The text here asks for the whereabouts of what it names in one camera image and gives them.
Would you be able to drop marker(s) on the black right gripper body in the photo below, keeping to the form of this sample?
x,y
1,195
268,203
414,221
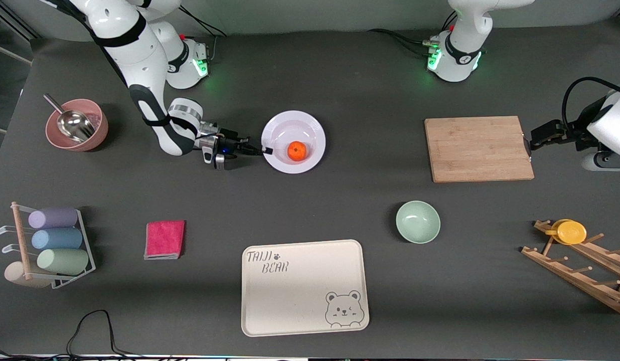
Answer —
x,y
228,141

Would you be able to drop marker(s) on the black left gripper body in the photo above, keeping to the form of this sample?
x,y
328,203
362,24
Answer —
x,y
566,131

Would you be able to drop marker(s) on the white round plate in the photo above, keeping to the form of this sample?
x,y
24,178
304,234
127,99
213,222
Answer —
x,y
277,160

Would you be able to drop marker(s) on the orange fruit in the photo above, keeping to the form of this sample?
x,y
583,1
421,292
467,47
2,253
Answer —
x,y
297,151

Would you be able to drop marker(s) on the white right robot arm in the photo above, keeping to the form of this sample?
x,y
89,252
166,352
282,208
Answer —
x,y
124,45

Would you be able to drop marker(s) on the wooden cutting board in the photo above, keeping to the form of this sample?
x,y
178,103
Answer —
x,y
470,150

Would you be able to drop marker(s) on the yellow cup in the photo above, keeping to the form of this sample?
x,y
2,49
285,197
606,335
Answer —
x,y
570,232

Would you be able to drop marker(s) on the folded pink cloth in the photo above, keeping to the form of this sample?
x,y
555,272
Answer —
x,y
164,239

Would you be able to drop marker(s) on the pink bowl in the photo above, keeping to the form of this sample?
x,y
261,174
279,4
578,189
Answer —
x,y
97,135

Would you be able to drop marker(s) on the metal scoop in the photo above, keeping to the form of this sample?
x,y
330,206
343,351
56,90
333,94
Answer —
x,y
76,128

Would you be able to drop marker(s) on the wooden peg drying rack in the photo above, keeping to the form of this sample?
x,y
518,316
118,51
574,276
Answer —
x,y
591,281

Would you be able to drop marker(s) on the pale green bowl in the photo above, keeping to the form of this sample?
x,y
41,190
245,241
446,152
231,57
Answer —
x,y
418,222

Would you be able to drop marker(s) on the cream tray with bear print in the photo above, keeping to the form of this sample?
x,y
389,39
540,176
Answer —
x,y
300,296

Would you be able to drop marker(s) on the purple cup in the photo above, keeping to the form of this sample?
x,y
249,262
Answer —
x,y
54,218

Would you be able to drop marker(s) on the blue cup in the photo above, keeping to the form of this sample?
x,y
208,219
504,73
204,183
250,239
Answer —
x,y
56,239

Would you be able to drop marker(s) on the green cup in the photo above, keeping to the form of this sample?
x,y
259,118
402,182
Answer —
x,y
64,261

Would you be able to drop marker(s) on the beige cup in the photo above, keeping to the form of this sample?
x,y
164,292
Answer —
x,y
14,275

